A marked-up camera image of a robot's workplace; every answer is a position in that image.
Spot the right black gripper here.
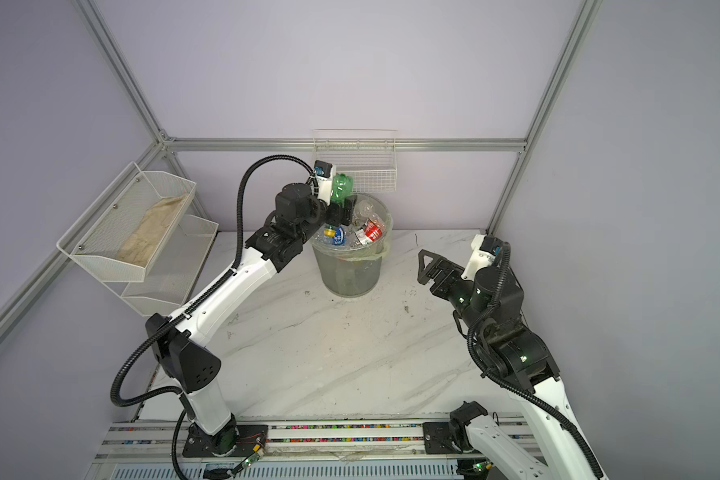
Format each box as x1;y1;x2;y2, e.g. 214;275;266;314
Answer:
413;247;486;340

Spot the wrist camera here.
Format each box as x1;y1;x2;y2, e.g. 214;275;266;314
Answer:
314;160;336;205
461;234;501;281

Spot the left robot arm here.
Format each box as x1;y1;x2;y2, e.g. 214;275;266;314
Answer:
147;180;341;456

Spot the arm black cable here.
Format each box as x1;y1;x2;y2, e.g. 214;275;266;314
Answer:
109;154;316;480
452;241;604;480

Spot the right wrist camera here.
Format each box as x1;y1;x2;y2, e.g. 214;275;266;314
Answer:
461;234;501;281

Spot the white wire wall basket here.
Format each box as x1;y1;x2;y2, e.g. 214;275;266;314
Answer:
312;129;398;194

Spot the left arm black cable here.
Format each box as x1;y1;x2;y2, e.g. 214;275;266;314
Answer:
109;154;316;480

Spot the aluminium front rail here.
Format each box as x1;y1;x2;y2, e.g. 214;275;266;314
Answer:
83;415;547;480

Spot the lower white mesh shelf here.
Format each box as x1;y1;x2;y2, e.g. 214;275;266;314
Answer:
120;214;218;317

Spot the green soda bottle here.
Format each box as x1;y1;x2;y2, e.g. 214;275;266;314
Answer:
331;173;354;206

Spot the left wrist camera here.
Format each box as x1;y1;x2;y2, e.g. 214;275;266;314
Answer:
314;160;336;205

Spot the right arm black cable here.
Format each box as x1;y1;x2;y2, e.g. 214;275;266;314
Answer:
452;241;604;480

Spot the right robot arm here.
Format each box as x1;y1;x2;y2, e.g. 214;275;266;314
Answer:
417;235;606;479

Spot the grey mesh waste bin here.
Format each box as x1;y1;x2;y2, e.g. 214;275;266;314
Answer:
310;191;394;299

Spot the red cap crushed bottle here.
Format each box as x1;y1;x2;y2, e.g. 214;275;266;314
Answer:
355;215;386;246

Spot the blue label front bottle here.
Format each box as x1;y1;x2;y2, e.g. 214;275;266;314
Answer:
321;225;348;247

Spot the white mesh shelf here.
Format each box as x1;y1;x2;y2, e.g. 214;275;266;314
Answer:
120;214;218;317
56;162;196;283

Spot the upper white mesh shelf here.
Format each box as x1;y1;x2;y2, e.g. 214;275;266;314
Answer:
56;162;196;283

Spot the green plastic bin liner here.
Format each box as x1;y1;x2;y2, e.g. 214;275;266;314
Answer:
310;193;394;262

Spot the yellow cap clear bottle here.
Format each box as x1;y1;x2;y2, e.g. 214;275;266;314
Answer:
353;199;375;223

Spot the beige cloth in shelf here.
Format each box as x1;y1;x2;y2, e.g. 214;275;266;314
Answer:
116;194;187;267

